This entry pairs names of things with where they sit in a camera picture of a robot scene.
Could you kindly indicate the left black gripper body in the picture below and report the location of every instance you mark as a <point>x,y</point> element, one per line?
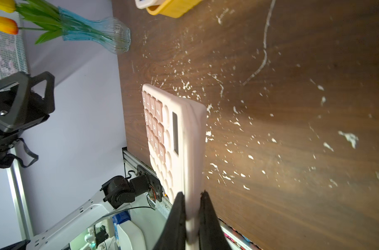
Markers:
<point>25,102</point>

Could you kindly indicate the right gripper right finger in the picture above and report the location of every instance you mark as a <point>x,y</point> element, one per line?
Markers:
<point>211,236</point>

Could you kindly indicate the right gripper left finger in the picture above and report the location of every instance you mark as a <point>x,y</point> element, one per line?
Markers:
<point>173,236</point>

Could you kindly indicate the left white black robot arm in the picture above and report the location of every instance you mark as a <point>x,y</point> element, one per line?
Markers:
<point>107,202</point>

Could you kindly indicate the yellow plastic storage box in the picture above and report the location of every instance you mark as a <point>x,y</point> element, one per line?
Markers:
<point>173,8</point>

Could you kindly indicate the glass vase with flowers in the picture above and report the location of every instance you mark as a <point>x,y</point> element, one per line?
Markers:
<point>54,22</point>

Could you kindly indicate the white wire side basket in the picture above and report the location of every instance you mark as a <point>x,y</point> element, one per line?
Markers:
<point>12,54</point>

